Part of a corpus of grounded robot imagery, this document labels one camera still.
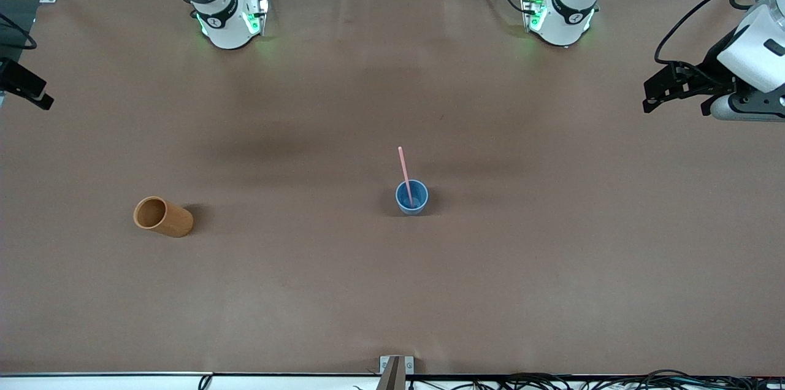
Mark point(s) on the brown table cover sheet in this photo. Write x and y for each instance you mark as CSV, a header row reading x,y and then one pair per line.
x,y
306,292

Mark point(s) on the brown wooden cup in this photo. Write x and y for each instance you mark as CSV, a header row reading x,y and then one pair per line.
x,y
175,222

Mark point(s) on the metal mounting bracket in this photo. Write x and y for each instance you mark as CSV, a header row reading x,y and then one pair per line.
x,y
385,364

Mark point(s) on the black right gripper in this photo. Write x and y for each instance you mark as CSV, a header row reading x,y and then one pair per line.
x,y
18,81

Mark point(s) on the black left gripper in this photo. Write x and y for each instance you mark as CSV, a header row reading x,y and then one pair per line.
x,y
709,72

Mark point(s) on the blue plastic cup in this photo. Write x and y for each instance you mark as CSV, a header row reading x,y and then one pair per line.
x,y
421,207

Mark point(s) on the grey camera mount bar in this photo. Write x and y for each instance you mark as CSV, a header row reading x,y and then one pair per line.
x,y
391,378

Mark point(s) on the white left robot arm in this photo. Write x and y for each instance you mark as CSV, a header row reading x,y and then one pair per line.
x,y
567,16

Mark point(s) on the pink straw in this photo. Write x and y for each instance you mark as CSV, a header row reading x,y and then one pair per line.
x,y
403,163

